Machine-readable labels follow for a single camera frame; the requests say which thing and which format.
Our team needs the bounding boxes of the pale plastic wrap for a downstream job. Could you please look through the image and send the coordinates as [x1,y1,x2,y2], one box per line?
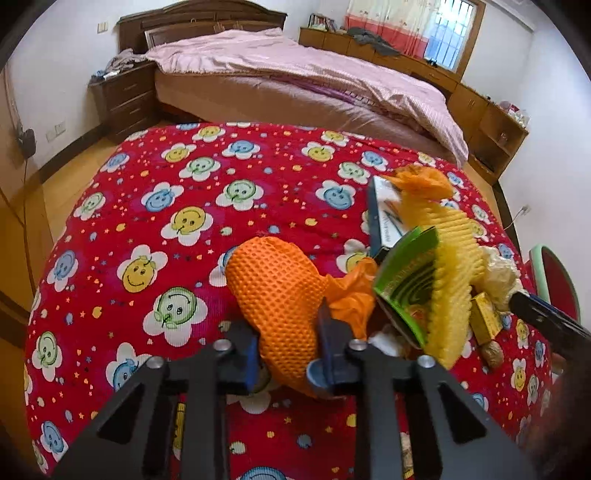
[480,244,525,312]

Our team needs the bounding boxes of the small items on cabinet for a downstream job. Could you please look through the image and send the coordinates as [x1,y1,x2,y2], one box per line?
[501,102,529,126]

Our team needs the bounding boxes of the wooden bed with pink blanket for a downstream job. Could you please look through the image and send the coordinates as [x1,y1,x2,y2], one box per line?
[145,28,469,167]

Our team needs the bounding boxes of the pink white curtain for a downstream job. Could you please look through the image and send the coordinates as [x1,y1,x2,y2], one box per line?
[344,0,441,58]

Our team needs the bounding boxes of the blue white carton box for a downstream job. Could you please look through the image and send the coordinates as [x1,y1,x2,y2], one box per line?
[367,175,411,259]

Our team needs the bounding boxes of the white tissue wad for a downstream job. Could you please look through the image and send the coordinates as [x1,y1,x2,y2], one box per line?
[367,325,409,358]

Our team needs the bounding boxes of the barred window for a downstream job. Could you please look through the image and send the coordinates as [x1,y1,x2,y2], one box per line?
[422,0,476,70]

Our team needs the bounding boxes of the brown bed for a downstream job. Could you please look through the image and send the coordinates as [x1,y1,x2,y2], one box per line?
[154,69,458,162]

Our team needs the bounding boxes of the red bin with green rim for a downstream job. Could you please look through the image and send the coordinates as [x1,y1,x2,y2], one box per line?
[529,244,581,324]

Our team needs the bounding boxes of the dark grey clothes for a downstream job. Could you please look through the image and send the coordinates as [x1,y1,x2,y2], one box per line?
[346,27,400,57]

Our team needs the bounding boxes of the orange plastic bag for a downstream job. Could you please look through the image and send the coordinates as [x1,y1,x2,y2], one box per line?
[325,257,379,340]

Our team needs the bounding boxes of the red smiley flower blanket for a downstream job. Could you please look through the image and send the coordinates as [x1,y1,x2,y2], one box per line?
[23,121,555,480]

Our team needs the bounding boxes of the orange foam fruit net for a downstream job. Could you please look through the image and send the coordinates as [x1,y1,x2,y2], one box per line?
[225,236,333,398]

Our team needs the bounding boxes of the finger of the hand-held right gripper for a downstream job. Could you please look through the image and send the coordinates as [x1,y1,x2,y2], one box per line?
[508,290,591,354]

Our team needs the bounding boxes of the dark wooden nightstand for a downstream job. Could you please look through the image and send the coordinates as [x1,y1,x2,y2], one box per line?
[89,60,158,144]

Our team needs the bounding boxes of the long wooden cabinet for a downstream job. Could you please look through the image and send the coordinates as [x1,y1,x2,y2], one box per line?
[298,27,529,185]

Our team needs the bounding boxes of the brown walnut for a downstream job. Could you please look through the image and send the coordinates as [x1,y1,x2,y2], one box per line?
[480,340,505,370]

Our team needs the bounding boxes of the dark wooden headboard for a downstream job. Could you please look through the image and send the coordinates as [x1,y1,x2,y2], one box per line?
[117,0,288,54]

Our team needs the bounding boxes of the small yellow box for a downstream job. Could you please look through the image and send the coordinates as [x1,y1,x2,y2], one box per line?
[470,292,504,346]

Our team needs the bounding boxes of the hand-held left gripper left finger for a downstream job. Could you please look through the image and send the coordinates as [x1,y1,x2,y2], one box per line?
[51,318,262,480]

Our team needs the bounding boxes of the wall socket with cable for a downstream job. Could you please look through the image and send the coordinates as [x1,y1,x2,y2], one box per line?
[503,205,531,232]

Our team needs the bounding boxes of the pile of clothes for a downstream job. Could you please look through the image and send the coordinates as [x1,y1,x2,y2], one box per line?
[92,48,148,81]

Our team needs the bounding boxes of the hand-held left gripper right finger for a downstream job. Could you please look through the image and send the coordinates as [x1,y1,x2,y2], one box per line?
[318,298,536,480]

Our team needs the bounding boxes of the yellow foam fruit net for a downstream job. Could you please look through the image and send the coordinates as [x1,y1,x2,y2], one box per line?
[397,203,485,370]

